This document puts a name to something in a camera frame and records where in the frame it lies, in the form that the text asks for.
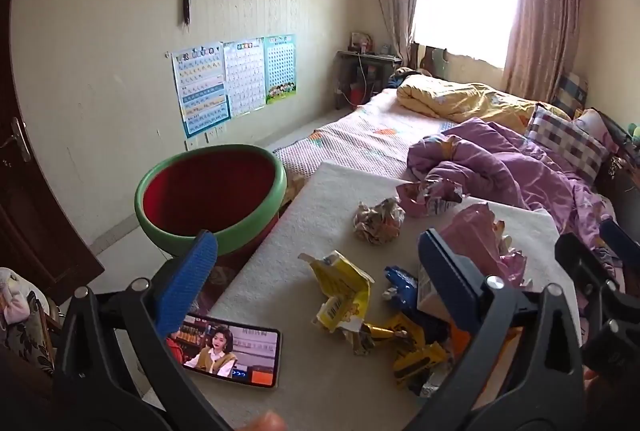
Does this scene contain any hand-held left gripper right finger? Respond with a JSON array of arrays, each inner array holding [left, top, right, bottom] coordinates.
[[402, 228, 586, 431]]

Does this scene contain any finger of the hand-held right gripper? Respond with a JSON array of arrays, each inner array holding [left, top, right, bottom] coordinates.
[[555, 231, 632, 319], [599, 219, 640, 274]]

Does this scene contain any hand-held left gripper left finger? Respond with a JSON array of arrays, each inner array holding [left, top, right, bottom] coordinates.
[[50, 229, 236, 431]]

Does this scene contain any blue and white wrapper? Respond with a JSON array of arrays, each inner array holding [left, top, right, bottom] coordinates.
[[382, 265, 420, 309]]

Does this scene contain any green and red plastic basin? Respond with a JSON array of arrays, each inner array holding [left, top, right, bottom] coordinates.
[[134, 144, 289, 262]]

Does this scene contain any beige paper wrapper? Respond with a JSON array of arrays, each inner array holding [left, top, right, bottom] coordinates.
[[352, 197, 407, 245]]

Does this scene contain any yellow and black wrapper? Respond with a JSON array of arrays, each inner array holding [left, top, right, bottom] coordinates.
[[350, 313, 453, 394]]

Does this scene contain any person's left hand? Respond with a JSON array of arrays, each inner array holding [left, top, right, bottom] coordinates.
[[244, 411, 287, 431]]

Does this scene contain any white milk carton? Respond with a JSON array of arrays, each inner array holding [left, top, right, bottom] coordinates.
[[416, 261, 473, 357]]

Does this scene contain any pink plastic bag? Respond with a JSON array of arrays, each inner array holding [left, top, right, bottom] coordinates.
[[442, 202, 533, 289]]

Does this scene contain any pink and purple snack bag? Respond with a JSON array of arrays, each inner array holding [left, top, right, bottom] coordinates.
[[396, 178, 465, 218]]

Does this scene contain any smartphone with lit screen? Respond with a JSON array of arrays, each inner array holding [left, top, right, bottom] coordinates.
[[167, 313, 282, 389]]

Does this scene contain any crumpled yellow and white wrapper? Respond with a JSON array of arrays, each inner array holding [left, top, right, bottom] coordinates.
[[298, 250, 375, 337]]

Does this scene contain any plaid pillow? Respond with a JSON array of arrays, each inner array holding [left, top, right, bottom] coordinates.
[[522, 104, 612, 184]]

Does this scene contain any purple quilt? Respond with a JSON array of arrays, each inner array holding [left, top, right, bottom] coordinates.
[[407, 117, 626, 292]]

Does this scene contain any pink pillow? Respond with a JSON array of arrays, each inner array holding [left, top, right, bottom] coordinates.
[[572, 108, 618, 147]]

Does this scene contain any white padded table cover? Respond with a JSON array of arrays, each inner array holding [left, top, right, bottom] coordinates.
[[197, 160, 583, 431]]

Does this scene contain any pink patterned bed sheet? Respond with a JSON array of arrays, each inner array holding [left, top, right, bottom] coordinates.
[[272, 88, 471, 177]]

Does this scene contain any dark floral patterned fabric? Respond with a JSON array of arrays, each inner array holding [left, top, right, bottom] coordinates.
[[0, 291, 57, 379]]

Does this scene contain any brown wooden door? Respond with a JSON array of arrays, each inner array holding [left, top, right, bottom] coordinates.
[[0, 0, 106, 307]]

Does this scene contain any yellow quilt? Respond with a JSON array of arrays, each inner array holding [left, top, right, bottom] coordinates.
[[396, 74, 573, 134]]

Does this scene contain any pink cloth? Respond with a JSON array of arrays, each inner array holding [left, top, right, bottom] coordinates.
[[0, 267, 32, 326]]

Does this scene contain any dark clothes pile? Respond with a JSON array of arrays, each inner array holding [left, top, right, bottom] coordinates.
[[389, 67, 426, 88]]

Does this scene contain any dark side table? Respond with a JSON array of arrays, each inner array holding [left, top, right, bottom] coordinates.
[[336, 50, 404, 108]]

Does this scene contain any pink item on side table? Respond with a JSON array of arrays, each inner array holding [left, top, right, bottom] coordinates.
[[350, 31, 376, 53]]

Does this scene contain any blue learning wall poster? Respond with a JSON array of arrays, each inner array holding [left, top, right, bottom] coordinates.
[[172, 42, 232, 139]]

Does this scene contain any white chart wall poster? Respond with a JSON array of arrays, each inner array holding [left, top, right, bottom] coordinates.
[[222, 38, 267, 117]]

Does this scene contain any metal door handle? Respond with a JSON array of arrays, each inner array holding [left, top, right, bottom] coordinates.
[[0, 117, 32, 163]]

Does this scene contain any teal grid wall poster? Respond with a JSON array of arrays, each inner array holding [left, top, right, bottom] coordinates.
[[264, 34, 297, 104]]

